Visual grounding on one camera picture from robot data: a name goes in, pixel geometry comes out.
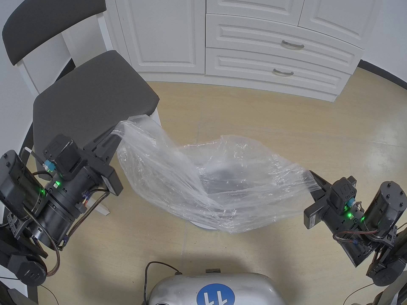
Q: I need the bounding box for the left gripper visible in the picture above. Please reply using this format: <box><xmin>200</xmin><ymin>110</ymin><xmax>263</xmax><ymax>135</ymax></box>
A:
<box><xmin>30</xmin><ymin>131</ymin><xmax>124</xmax><ymax>250</ymax></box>

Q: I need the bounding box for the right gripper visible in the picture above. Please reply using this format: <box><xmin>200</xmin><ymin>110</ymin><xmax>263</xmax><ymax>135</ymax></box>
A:
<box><xmin>304</xmin><ymin>170</ymin><xmax>381</xmax><ymax>268</ymax></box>

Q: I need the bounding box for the clear plastic bag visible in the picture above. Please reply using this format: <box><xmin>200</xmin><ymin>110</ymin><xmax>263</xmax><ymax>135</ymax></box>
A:
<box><xmin>114</xmin><ymin>115</ymin><xmax>319</xmax><ymax>234</ymax></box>

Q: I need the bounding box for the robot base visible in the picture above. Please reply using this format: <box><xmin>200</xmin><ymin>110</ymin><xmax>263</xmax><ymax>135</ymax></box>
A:
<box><xmin>149</xmin><ymin>268</ymin><xmax>287</xmax><ymax>305</ymax></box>

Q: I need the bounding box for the white trash bin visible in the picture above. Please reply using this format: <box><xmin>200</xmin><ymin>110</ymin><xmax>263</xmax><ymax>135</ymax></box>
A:
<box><xmin>174</xmin><ymin>155</ymin><xmax>255</xmax><ymax>229</ymax></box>

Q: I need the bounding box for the white chair with grey seat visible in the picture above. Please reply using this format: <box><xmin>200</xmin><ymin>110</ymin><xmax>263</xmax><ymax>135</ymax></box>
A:
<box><xmin>1</xmin><ymin>0</ymin><xmax>163</xmax><ymax>217</ymax></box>

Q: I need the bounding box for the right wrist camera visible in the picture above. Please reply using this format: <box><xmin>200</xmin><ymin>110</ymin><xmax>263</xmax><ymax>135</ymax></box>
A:
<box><xmin>329</xmin><ymin>176</ymin><xmax>357</xmax><ymax>217</ymax></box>

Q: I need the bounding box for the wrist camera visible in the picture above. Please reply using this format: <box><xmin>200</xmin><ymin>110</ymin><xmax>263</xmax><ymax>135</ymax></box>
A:
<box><xmin>329</xmin><ymin>176</ymin><xmax>357</xmax><ymax>217</ymax></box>
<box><xmin>43</xmin><ymin>135</ymin><xmax>89</xmax><ymax>181</ymax></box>

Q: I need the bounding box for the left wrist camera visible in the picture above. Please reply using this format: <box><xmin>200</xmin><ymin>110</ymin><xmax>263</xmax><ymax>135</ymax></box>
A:
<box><xmin>43</xmin><ymin>135</ymin><xmax>89</xmax><ymax>181</ymax></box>

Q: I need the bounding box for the black cable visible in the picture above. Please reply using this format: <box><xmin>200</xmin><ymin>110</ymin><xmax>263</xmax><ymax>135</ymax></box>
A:
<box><xmin>144</xmin><ymin>261</ymin><xmax>182</xmax><ymax>305</ymax></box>

